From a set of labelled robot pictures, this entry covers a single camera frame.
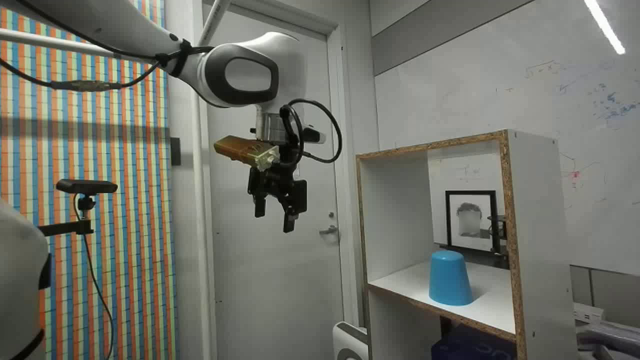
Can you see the white wooden shelf cabinet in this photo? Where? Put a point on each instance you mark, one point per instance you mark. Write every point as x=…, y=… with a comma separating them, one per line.
x=408, y=201

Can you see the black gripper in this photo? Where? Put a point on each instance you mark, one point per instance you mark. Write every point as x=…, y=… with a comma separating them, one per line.
x=279, y=181

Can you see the black camera on stand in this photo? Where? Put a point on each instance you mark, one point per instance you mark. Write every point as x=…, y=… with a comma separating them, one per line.
x=85, y=192

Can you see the gold wrist camera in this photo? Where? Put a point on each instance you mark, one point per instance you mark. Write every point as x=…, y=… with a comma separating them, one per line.
x=259, y=155

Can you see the white air purifier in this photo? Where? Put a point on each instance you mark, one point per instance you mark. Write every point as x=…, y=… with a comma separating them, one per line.
x=350, y=342

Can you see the dark blue storage box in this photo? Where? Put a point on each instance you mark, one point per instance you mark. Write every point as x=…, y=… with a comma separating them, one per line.
x=472, y=345

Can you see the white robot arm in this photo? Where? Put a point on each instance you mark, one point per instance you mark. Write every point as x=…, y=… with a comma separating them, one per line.
x=264, y=72

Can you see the framed portrait picture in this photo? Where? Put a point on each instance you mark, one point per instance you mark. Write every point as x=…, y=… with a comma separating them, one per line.
x=470, y=219

